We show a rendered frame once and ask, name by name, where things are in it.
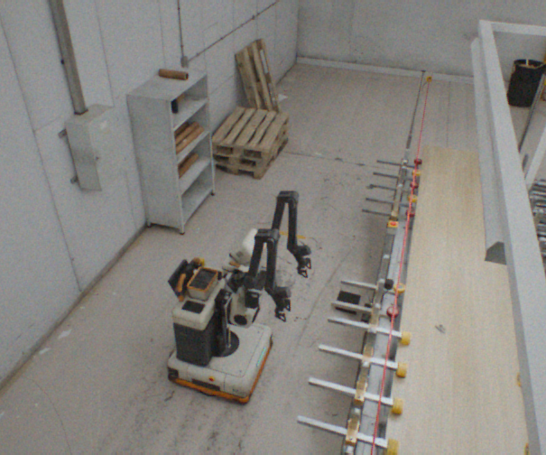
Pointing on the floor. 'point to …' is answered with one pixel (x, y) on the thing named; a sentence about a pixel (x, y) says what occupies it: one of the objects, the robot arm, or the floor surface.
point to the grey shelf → (150, 158)
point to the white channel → (529, 256)
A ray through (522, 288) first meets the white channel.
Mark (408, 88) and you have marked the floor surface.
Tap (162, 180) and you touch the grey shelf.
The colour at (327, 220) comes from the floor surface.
